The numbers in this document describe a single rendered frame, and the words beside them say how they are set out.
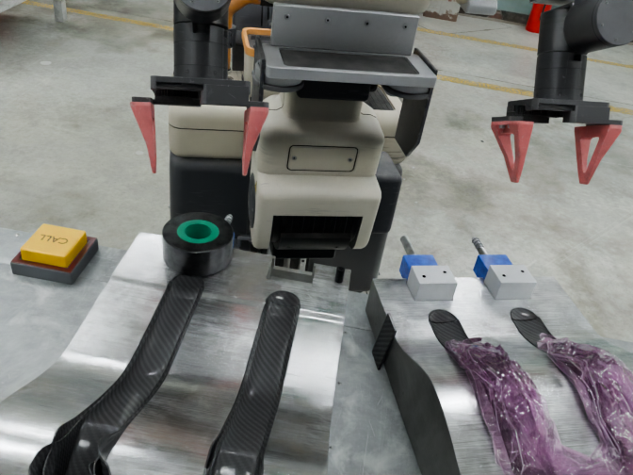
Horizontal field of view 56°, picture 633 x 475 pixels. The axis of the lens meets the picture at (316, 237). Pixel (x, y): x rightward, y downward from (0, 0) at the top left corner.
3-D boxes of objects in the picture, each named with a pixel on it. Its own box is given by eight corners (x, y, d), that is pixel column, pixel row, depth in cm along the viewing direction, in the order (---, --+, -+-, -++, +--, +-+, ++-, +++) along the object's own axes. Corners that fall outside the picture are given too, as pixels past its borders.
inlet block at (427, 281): (383, 253, 86) (391, 222, 83) (416, 253, 87) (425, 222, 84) (410, 317, 75) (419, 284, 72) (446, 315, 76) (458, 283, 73)
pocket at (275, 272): (270, 279, 74) (273, 254, 72) (313, 286, 74) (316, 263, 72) (263, 303, 70) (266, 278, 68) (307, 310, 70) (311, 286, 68)
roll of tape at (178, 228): (171, 231, 73) (171, 207, 71) (236, 239, 73) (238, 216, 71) (154, 271, 67) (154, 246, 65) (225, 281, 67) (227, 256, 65)
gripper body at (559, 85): (609, 118, 71) (617, 54, 70) (533, 114, 69) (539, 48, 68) (576, 120, 78) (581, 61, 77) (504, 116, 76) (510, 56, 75)
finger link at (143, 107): (202, 175, 63) (202, 84, 61) (130, 173, 61) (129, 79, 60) (200, 172, 69) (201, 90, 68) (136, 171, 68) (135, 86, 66)
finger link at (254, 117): (267, 177, 64) (269, 88, 63) (200, 175, 62) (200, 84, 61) (260, 173, 71) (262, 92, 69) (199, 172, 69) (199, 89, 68)
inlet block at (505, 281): (453, 253, 88) (462, 222, 85) (484, 253, 89) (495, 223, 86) (488, 314, 78) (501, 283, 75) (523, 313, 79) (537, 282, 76)
